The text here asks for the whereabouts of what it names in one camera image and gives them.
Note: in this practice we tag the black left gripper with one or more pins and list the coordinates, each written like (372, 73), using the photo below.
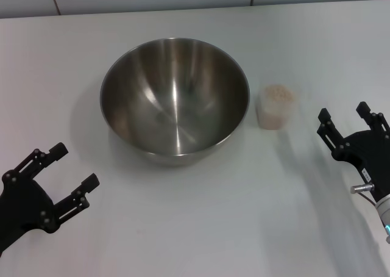
(24, 203)

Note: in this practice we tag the stainless steel mixing bowl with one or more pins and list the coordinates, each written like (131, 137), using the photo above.
(173, 106)

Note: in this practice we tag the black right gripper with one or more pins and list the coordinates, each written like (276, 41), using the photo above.
(371, 155)

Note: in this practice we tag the clear plastic measuring cup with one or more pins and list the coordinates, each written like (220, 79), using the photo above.
(274, 118)

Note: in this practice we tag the white uncooked rice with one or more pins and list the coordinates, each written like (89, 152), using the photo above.
(277, 95)

